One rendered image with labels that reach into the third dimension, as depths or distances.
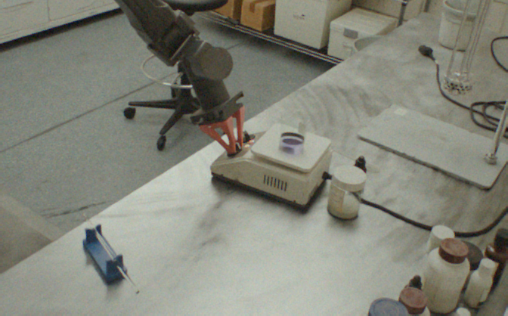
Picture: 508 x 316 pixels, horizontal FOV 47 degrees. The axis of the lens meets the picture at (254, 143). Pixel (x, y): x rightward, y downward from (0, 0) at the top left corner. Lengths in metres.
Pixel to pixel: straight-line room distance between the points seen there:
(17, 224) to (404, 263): 1.04
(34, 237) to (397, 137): 0.94
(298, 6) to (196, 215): 2.44
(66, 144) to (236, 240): 1.74
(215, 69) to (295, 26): 2.45
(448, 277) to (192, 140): 1.90
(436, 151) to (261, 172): 0.43
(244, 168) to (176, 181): 0.13
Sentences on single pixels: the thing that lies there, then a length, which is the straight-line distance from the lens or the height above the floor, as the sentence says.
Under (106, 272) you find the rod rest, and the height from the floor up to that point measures 0.76.
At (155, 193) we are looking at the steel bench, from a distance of 1.09.
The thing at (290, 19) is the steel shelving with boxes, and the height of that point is 0.26.
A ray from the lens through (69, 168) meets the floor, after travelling 2.50.
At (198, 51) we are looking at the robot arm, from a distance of 0.98.
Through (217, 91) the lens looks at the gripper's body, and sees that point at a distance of 1.06.
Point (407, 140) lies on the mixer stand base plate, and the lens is 1.33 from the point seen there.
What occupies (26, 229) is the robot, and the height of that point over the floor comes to 0.36.
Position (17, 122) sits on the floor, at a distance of 2.85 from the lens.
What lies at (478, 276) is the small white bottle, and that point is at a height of 0.81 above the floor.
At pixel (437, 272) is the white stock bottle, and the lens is 0.91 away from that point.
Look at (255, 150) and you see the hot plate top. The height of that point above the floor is 0.84.
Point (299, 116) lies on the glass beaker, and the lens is 1.06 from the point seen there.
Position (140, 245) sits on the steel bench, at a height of 0.75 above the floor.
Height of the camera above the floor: 1.41
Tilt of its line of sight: 32 degrees down
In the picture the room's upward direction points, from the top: 6 degrees clockwise
